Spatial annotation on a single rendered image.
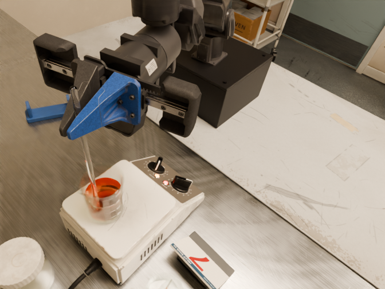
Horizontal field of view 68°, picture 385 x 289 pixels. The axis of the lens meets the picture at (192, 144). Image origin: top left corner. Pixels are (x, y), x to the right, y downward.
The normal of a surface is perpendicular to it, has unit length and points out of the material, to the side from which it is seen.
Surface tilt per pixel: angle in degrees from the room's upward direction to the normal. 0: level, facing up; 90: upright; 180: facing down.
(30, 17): 90
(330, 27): 90
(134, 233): 0
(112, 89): 20
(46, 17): 90
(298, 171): 0
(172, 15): 86
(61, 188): 0
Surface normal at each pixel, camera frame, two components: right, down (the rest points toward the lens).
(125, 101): -0.36, 0.65
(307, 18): -0.65, 0.50
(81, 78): 0.00, -0.41
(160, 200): 0.14, -0.67
